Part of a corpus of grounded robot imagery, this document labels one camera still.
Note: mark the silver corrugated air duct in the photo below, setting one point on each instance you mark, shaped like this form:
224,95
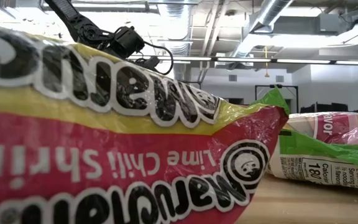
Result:
176,18

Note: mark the long ceiling light bar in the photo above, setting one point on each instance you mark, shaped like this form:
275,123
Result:
244,59

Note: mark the black monitors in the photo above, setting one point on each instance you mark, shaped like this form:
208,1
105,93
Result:
325,108

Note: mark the black frame stand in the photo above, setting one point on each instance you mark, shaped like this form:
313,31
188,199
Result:
277,86

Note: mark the silver spiral air duct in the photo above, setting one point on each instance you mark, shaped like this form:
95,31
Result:
272,12

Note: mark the lime chili shrimp ramen packet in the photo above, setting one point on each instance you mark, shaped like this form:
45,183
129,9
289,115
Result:
322,155
104,155

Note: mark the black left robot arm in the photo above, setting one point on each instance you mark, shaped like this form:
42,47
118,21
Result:
73,18

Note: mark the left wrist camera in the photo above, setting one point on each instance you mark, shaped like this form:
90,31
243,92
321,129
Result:
127,42

